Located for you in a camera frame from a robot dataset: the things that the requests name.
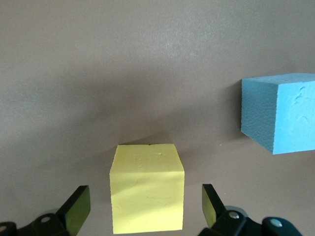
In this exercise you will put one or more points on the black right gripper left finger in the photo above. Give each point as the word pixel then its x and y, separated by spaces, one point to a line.
pixel 73 211

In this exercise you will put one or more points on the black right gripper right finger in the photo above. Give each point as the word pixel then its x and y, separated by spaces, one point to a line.
pixel 214 209

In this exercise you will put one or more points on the yellow foam cube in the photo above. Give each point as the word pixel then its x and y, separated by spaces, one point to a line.
pixel 147 191

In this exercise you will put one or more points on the blue foam cube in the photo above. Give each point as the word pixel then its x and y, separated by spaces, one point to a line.
pixel 290 113

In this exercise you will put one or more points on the brown table mat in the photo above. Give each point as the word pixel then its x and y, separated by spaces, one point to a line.
pixel 123 73

